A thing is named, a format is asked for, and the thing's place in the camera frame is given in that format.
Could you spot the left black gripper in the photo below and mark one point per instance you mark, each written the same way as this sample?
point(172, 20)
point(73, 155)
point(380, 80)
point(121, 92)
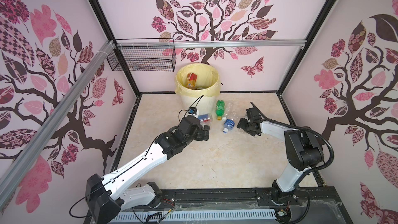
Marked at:
point(200, 130)

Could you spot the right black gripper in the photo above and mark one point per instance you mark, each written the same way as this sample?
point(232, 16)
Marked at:
point(241, 124)

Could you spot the red yellow label bottle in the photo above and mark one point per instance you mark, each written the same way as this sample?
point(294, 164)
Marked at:
point(191, 80)

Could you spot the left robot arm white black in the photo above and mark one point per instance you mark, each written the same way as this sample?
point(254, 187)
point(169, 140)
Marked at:
point(108, 195)

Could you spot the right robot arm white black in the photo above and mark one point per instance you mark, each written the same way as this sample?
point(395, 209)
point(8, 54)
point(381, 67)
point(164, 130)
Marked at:
point(303, 149)

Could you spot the green bottle near bin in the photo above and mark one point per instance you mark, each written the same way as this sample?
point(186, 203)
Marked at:
point(220, 109)

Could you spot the white ribbed trash bin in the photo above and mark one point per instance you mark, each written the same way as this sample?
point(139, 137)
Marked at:
point(205, 105)

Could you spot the yellow plastic bin liner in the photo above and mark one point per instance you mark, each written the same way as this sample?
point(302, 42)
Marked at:
point(208, 80)

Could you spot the bottle blue red label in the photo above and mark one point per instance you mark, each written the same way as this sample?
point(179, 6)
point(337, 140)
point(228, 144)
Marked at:
point(205, 119)

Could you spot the Pocari blue label bottle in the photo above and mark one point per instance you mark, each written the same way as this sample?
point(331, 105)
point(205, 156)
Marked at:
point(228, 125)

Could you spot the clear unlabelled crumpled bottle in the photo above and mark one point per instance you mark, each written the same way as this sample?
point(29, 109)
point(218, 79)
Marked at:
point(229, 108)

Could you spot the aluminium rail back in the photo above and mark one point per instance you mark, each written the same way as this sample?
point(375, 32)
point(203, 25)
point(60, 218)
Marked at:
point(211, 43)

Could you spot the aluminium rail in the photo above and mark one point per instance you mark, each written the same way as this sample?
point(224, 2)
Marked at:
point(19, 168)
point(211, 43)

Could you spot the black wire mesh basket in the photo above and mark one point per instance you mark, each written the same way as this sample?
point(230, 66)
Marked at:
point(143, 54)

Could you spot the white slotted cable duct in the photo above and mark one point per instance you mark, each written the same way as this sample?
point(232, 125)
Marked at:
point(200, 216)

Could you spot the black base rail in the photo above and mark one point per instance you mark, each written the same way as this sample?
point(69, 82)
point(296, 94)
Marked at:
point(307, 205)

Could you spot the aluminium rail left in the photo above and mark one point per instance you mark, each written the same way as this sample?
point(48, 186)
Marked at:
point(19, 168)

